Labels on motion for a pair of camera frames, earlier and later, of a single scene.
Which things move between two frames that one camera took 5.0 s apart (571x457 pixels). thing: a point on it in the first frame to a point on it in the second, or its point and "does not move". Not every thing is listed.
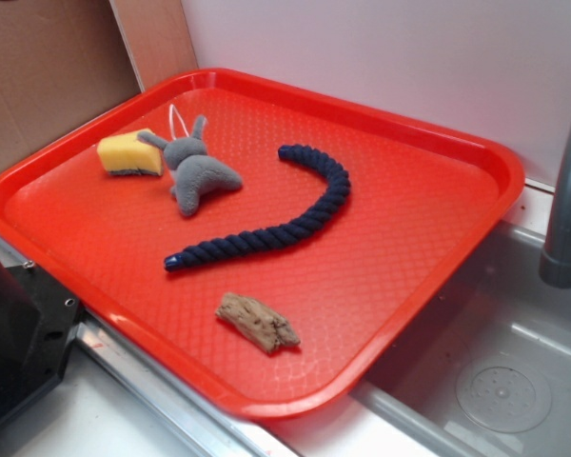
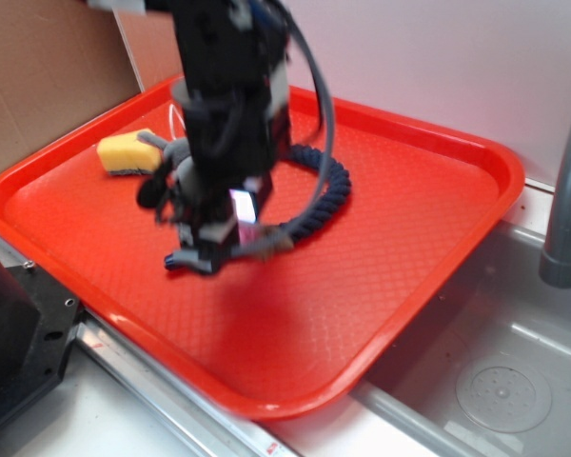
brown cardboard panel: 49,65 does not move
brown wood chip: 266,328 to 272,239
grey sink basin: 499,364 does not move
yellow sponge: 127,153 does not move
